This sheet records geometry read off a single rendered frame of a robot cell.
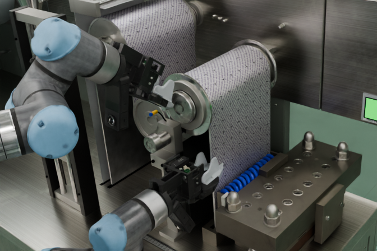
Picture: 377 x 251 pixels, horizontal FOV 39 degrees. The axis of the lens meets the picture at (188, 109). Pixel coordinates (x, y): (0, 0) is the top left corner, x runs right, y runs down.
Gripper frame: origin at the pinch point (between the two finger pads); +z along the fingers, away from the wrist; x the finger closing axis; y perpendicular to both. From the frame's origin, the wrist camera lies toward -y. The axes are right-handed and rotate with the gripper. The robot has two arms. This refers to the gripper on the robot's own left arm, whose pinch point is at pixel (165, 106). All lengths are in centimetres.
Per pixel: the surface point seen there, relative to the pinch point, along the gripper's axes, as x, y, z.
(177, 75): -0.5, 7.1, -0.4
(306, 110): 96, 51, 259
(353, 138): 52, 39, 245
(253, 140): -8.2, 0.9, 26.3
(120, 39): 18.0, 11.4, -2.9
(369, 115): -30.6, 16.0, 33.9
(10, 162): 67, -31, 18
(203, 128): -6.9, -1.3, 6.5
